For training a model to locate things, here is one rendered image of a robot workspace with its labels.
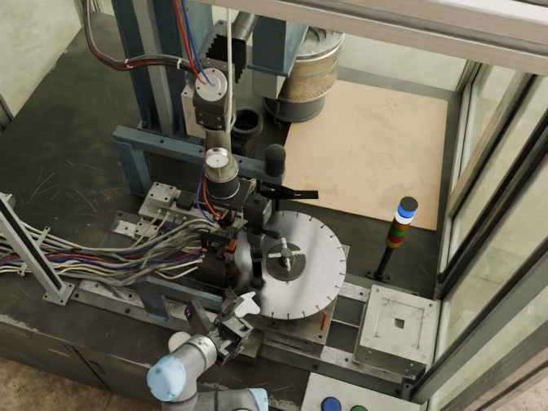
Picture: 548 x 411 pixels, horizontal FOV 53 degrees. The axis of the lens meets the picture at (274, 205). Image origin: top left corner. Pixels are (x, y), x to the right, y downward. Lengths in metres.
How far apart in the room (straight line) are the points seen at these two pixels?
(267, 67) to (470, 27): 1.00
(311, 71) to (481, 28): 1.42
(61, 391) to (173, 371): 1.38
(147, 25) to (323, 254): 0.82
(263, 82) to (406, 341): 0.77
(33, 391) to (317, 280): 1.43
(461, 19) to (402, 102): 1.77
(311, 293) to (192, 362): 0.43
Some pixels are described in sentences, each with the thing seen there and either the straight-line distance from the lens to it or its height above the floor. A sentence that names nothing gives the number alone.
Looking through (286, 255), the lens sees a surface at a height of 1.00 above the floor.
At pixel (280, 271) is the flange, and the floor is 0.96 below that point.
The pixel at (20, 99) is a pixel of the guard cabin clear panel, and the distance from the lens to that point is 2.36.
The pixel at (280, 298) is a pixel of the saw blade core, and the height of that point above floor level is 0.95.
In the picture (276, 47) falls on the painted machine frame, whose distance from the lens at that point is 1.35.
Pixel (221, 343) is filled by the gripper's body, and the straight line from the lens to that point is 1.26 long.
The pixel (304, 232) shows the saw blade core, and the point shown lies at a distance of 1.55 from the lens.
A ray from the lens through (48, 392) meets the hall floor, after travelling 2.51.
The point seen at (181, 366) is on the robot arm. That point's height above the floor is 1.19.
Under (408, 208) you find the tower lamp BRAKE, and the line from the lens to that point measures 1.39.
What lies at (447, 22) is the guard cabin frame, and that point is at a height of 2.03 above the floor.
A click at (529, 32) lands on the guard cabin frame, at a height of 2.04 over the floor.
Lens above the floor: 2.29
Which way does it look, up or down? 57 degrees down
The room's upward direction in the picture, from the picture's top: 3 degrees clockwise
